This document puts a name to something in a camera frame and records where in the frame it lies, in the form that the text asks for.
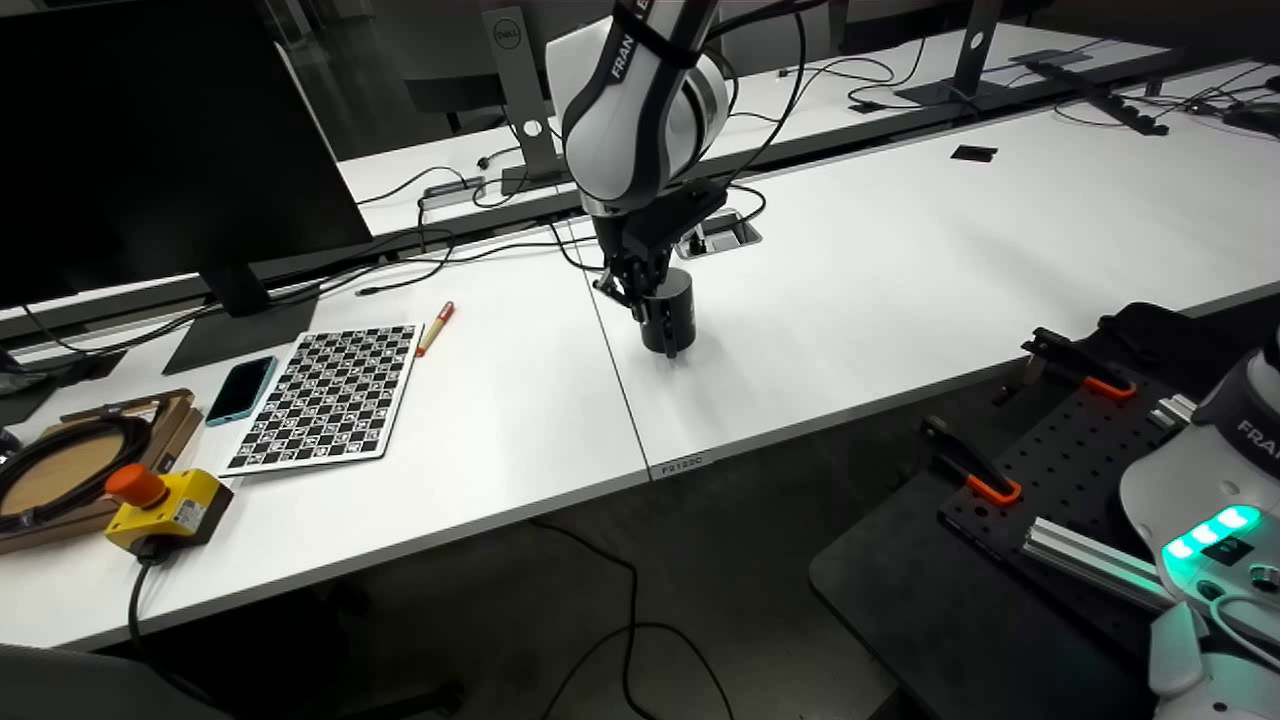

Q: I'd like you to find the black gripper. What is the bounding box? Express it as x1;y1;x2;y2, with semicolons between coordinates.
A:
594;181;727;302

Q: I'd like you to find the black mug white interior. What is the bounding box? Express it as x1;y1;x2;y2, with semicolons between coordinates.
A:
642;269;698;356

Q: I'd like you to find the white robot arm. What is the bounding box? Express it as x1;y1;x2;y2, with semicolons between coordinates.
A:
543;0;727;307

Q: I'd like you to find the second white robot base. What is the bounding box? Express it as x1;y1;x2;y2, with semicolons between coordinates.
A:
1119;341;1280;720

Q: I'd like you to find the silver table power outlet box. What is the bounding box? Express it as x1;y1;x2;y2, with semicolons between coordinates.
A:
677;220;760;260

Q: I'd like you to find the grey monitor stand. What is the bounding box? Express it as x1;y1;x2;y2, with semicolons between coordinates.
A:
480;0;569;197

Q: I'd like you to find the red orange marker pen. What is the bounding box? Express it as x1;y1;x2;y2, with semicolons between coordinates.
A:
416;301;456;356

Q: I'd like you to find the black white calibration board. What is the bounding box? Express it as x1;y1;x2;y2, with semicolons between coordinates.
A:
229;322;421;475

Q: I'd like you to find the small black square pad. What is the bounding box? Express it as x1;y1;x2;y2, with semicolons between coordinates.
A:
954;142;996;165

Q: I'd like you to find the background monitor stand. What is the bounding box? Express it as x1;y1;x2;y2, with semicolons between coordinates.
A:
833;0;1054;108

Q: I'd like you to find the black smartphone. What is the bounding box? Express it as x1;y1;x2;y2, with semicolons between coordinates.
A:
205;356;275;424

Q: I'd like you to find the black perforated mounting board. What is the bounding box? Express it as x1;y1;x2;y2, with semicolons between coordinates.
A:
939;387;1182;609

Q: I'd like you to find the black computer monitor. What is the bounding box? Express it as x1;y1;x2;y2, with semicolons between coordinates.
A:
0;0;369;372

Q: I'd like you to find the silver aluminium extrusion bar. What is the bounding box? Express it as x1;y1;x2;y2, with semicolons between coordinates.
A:
1020;515;1177;613

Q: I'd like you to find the yellow emergency stop button box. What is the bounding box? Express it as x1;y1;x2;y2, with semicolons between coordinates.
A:
104;463;234;561

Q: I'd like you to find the black clamp with red handle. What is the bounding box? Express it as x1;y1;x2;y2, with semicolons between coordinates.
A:
921;414;1024;506

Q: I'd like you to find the black cable on floor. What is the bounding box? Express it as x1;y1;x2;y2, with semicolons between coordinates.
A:
523;515;742;720

